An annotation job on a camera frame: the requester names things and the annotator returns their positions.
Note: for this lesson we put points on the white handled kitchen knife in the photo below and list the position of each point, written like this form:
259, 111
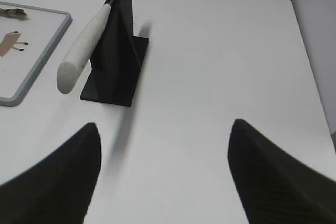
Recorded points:
80, 51

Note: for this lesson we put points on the white grey deer cutting board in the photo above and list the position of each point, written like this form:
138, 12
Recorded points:
26, 45

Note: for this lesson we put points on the black knife stand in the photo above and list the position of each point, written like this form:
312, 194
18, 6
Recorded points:
117, 59

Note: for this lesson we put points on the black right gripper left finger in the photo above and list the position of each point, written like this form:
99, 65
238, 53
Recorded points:
59, 188

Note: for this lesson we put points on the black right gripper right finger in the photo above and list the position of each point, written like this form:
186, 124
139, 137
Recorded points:
273, 186

